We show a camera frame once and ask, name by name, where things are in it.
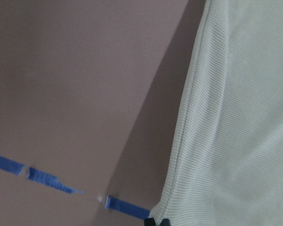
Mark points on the olive green long-sleeve shirt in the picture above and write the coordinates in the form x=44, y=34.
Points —
x=226, y=162

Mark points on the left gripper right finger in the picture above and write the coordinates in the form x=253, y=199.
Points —
x=165, y=222

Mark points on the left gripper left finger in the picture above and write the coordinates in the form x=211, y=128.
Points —
x=149, y=222

